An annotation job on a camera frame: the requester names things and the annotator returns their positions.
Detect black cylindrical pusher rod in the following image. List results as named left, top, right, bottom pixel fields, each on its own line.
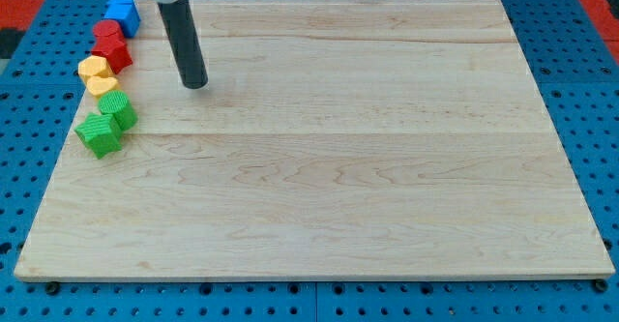
left=158, top=0, right=209, bottom=89

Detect green star block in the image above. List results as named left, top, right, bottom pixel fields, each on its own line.
left=74, top=113, right=122, bottom=159

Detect green cylinder block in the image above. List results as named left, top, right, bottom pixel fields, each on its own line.
left=98, top=90, right=138, bottom=132

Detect red star block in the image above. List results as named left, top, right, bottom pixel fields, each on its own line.
left=91, top=37, right=133, bottom=74

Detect yellow heart block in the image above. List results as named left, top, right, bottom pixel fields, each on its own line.
left=86, top=76, right=120, bottom=99

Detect blue cube block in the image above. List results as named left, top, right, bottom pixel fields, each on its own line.
left=103, top=4, right=140, bottom=39

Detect light wooden board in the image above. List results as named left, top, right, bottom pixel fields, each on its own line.
left=15, top=0, right=615, bottom=282

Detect red cylinder block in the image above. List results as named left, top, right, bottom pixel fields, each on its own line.
left=92, top=19, right=125, bottom=41

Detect yellow hexagon block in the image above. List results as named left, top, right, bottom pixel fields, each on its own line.
left=77, top=55, right=114, bottom=84

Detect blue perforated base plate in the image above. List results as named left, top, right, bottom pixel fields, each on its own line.
left=1, top=0, right=618, bottom=321

